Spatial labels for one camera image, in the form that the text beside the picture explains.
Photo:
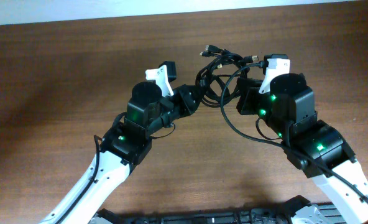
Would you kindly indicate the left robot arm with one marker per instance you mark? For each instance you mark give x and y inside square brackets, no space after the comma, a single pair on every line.
[124,146]

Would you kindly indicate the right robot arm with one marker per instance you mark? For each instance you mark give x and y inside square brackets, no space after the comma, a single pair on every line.
[287,105]

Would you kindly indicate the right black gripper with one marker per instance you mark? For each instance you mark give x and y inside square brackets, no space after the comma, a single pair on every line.
[246,98]

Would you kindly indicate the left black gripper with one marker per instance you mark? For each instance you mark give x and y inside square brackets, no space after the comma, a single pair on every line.
[189,106]

